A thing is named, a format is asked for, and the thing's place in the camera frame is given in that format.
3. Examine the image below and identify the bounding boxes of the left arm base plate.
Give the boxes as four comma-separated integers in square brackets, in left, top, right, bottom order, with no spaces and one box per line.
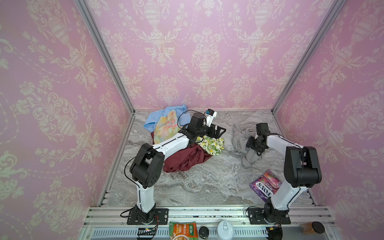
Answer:
[127,207,169,225]

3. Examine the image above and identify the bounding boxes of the orange snack packet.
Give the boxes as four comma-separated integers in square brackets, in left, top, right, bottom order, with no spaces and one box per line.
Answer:
[169,222,199,240]

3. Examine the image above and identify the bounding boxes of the grey cloth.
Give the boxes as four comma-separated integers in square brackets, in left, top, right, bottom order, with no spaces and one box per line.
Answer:
[232,125,265,168]

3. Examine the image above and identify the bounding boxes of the purple Fox's candy bag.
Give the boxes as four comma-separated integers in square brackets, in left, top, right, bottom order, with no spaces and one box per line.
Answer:
[250,169,282,202]

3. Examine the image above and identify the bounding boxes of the black round lid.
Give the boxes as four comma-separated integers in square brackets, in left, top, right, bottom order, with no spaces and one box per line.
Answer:
[199,226,210,240]

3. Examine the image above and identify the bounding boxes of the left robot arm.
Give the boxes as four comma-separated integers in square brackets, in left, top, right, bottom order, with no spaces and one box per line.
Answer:
[126,109,226,225]

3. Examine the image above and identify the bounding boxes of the brown jar black lid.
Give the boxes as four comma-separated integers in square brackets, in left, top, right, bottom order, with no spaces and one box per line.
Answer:
[301,222,325,235]

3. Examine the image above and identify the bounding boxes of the yellow lemon print cloth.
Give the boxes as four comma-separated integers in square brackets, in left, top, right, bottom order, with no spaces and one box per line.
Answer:
[196,136,225,156]

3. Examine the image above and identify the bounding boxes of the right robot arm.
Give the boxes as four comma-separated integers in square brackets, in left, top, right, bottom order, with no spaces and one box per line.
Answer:
[246,123,322,225]

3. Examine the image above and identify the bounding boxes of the pastel yellow printed cloth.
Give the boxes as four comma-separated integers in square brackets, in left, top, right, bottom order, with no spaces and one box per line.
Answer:
[153,110,180,144]

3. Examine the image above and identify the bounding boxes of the maroon cloth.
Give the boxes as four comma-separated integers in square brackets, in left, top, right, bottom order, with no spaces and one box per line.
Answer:
[153,133,212,173]

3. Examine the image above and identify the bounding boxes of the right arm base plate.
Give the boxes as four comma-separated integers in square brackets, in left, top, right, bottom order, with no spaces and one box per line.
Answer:
[245,207,291,225]

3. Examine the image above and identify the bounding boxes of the white round container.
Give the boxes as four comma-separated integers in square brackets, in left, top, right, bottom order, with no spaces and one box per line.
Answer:
[217,221,234,240]

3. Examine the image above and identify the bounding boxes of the light blue cloth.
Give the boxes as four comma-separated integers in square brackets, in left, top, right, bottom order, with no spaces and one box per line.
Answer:
[144,104,191,132]

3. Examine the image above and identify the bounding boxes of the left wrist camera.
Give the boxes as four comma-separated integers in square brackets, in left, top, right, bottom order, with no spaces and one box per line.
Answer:
[205,109,217,127]

